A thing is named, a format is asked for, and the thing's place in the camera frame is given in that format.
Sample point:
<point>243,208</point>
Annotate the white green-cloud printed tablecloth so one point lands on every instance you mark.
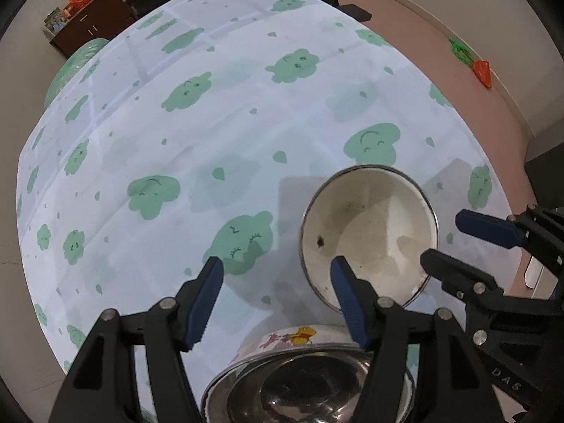
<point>220,119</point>

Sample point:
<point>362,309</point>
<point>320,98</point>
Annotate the green plastic toy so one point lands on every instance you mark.
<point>460,50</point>

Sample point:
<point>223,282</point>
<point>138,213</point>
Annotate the dark wooden sideboard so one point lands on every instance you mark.
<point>97,22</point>

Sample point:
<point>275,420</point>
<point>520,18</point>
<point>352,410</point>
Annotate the orange plastic toy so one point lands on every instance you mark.
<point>483,72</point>

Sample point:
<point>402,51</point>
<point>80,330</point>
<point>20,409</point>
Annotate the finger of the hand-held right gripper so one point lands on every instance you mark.
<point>484,229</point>
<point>458,273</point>

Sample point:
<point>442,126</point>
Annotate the dark grey box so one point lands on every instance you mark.
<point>546,163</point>

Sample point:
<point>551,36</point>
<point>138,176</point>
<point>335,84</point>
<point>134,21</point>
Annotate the white enamel bowl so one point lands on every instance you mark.
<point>374,220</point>

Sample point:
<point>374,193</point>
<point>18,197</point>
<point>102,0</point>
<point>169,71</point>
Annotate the colourful small box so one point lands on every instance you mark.
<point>57,20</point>

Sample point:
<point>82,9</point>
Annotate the medium steel bowl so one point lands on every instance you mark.
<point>249,374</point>

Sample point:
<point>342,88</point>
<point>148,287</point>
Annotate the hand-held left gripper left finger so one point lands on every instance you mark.
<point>205,304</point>

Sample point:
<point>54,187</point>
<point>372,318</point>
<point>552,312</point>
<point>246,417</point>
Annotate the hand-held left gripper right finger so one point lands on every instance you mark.
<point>348,304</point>

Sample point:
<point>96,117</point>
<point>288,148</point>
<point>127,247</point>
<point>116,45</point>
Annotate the large cartoon-printed steel bowl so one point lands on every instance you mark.
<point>286,338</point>

